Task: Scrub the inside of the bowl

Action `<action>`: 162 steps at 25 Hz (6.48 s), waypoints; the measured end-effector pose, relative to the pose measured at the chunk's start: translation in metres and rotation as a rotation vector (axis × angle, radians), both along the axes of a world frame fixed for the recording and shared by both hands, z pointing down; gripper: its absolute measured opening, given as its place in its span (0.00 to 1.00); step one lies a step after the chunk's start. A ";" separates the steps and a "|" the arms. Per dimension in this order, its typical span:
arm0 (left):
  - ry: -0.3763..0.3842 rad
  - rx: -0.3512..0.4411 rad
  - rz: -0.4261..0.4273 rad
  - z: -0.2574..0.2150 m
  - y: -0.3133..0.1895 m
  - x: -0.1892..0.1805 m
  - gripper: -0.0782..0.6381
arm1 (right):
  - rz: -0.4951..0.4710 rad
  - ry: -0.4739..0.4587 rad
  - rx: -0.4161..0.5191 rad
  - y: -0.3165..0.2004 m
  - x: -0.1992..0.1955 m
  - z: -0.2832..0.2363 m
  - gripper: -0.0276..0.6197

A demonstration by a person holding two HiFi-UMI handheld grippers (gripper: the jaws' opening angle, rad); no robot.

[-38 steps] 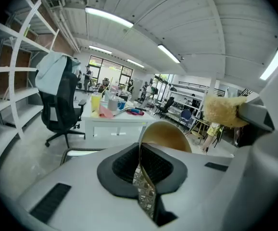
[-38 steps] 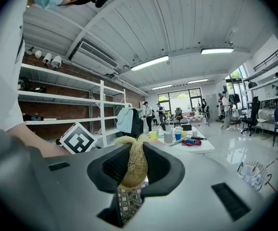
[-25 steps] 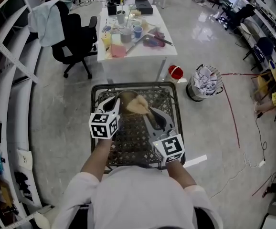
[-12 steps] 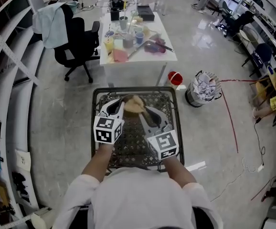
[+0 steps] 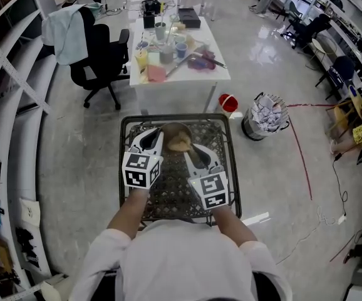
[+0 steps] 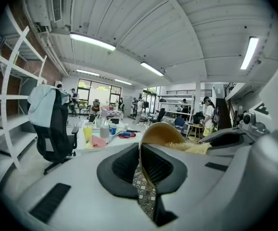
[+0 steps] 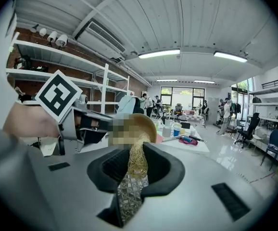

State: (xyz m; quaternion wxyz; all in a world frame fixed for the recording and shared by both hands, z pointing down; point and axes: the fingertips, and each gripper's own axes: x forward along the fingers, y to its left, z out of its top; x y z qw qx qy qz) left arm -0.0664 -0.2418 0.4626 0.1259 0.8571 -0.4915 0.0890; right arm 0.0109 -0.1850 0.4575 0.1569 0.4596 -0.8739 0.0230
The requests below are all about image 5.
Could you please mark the red bucket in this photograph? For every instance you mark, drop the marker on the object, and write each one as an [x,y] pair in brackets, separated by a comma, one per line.
[228,103]

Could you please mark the light blue cloth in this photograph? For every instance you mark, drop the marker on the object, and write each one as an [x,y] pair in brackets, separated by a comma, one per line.
[68,33]

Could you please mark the white desk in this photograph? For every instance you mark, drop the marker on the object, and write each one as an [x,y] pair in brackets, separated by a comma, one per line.
[196,78]

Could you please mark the yellow cup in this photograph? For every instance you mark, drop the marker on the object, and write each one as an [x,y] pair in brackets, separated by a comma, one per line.
[141,60]

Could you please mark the brown bowl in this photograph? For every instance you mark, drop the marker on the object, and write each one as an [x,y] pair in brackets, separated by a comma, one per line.
[173,128]

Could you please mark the green cup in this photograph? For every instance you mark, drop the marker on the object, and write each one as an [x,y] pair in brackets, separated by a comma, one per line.
[179,39]

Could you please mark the dark blue chair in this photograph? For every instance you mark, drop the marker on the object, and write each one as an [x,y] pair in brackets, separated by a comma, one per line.
[342,69]

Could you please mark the white printed bag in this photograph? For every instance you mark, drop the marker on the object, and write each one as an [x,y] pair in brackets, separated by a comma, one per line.
[30,212]

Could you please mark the person's left forearm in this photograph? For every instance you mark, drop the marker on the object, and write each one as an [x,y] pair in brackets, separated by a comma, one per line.
[127,215]

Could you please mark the yellow sponge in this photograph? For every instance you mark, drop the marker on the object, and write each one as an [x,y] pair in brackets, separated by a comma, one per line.
[180,26]

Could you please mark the white trash bin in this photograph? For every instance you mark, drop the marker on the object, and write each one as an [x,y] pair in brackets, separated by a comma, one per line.
[54,288]

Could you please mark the person's right forearm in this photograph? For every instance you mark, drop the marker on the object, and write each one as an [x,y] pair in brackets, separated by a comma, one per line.
[234,227]

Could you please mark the long white workbench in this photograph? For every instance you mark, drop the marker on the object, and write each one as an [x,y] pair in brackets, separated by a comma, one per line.
[350,39]

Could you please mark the grey mug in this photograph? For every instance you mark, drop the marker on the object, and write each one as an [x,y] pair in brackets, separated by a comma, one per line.
[167,56]

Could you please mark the wooden stool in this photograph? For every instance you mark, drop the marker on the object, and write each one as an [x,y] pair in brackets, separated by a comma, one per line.
[340,116]

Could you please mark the black flat box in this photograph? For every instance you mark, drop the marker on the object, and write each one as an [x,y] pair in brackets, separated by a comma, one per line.
[189,17]

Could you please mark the black square holder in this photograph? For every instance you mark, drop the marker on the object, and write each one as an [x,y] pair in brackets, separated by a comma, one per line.
[149,20]

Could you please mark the long red floor tape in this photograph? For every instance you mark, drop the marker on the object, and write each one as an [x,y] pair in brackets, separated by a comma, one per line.
[303,161]

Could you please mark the blue rimmed cup with straw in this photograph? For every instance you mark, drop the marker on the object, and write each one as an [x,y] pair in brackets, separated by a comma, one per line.
[142,45]

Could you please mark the metal tongs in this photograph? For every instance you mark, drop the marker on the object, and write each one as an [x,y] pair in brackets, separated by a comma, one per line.
[178,67]

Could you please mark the pink cloth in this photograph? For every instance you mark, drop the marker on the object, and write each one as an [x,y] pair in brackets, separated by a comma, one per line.
[156,73]

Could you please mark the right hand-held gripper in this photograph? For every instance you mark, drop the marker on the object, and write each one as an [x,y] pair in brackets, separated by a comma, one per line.
[210,190]

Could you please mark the short red floor tape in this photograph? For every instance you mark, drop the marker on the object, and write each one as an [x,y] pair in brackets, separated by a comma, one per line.
[342,248]

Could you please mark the pile of black controllers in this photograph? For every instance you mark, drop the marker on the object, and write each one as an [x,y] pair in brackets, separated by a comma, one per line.
[27,248]

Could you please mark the black swivel chair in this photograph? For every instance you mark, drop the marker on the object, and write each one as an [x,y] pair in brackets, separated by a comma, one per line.
[309,30]

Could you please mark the black lattice glass table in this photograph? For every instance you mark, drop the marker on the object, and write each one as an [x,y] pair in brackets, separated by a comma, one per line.
[171,196]

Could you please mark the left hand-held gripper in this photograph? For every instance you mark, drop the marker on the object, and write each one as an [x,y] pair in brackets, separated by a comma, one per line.
[140,171]

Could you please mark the white shelving unit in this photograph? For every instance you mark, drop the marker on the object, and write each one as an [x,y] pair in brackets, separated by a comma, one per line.
[18,121]

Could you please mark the black office chair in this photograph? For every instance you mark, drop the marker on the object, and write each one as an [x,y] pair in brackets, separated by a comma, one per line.
[102,61]

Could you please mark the tall sage cup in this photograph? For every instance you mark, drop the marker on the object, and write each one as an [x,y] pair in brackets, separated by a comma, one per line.
[160,31]

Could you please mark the person's white shirt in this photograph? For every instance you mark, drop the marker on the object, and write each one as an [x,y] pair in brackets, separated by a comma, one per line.
[184,262]

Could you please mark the cardboard box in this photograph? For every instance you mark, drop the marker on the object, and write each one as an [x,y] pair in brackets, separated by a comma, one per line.
[2,256]

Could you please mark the purple cloth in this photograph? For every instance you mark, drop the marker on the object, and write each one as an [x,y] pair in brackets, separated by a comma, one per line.
[201,63]

